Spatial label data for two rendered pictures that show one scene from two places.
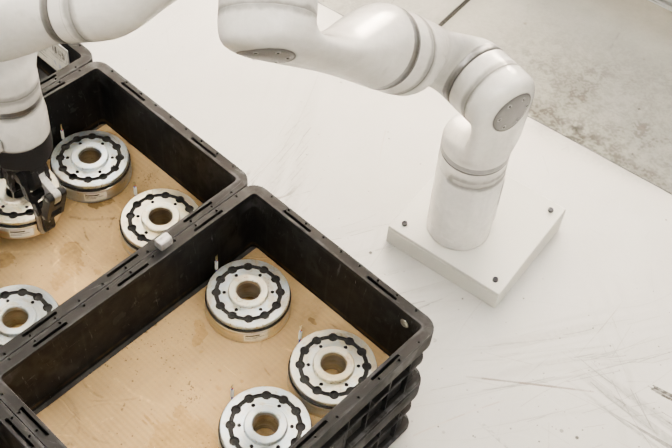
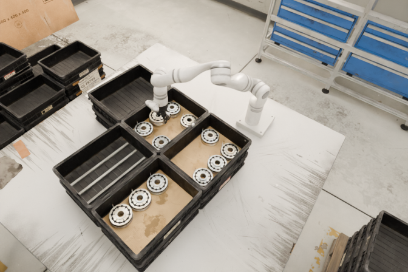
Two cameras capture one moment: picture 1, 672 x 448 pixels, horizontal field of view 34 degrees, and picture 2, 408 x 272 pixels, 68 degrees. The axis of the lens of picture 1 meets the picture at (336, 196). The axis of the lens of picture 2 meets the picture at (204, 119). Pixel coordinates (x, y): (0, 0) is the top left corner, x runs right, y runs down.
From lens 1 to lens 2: 0.39 m
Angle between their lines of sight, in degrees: 1
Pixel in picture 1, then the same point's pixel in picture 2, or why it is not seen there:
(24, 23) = (168, 79)
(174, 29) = not seen: hidden behind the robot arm
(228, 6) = (214, 74)
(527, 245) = (267, 124)
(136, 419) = (189, 163)
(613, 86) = (280, 88)
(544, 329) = (272, 142)
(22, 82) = (164, 91)
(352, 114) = (225, 96)
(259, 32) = (220, 80)
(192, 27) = not seen: hidden behind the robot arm
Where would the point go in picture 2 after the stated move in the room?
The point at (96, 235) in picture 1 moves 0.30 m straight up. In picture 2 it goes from (175, 124) to (174, 87)
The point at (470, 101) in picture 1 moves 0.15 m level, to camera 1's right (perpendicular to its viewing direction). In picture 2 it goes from (257, 93) to (283, 95)
